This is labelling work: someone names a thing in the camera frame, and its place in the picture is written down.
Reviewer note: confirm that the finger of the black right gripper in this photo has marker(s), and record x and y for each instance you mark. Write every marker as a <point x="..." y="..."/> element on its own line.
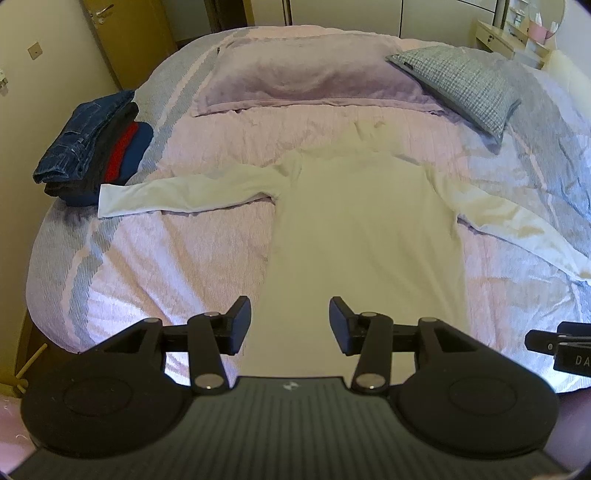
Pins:
<point x="569" y="346"/>

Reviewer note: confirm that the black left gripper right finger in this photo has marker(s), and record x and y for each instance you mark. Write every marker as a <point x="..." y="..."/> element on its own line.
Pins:
<point x="368" y="335"/>

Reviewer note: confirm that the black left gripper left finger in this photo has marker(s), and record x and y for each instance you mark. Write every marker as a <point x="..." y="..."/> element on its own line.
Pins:
<point x="211" y="335"/>

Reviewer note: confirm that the white long sleeve shirt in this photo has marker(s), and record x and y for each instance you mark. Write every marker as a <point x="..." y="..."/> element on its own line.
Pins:
<point x="353" y="220"/>

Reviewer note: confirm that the folded black garment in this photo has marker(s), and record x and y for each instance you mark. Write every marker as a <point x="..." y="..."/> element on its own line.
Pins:
<point x="85" y="192"/>

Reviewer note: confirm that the folded red garment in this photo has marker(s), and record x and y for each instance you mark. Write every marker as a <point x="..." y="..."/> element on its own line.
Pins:
<point x="113" y="166"/>

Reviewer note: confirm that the folded blue garment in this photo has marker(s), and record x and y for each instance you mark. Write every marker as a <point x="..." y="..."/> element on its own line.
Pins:
<point x="129" y="167"/>

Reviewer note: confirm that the folded blue jeans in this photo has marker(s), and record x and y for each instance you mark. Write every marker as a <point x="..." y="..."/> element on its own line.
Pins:
<point x="68" y="157"/>

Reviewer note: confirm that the lilac pillow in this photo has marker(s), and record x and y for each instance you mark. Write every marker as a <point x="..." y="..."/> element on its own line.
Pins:
<point x="338" y="69"/>

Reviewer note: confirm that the cream dressing table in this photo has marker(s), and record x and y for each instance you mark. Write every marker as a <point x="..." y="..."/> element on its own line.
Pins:
<point x="513" y="47"/>

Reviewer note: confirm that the wooden door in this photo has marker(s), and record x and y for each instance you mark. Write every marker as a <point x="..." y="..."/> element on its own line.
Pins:
<point x="135" y="38"/>

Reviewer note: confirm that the pink container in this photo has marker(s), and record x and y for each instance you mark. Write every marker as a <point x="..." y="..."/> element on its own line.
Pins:
<point x="537" y="33"/>

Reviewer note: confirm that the white wardrobe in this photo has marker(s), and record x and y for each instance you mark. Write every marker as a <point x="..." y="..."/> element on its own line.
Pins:
<point x="449" y="21"/>

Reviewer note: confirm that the round mirror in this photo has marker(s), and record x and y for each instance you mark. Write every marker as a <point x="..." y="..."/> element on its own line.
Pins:
<point x="548" y="13"/>

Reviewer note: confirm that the beige wall switch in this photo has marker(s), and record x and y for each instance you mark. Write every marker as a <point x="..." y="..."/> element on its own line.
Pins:
<point x="35" y="50"/>

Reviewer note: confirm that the silver door handle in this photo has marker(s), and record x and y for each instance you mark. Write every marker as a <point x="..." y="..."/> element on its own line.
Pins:
<point x="98" y="16"/>

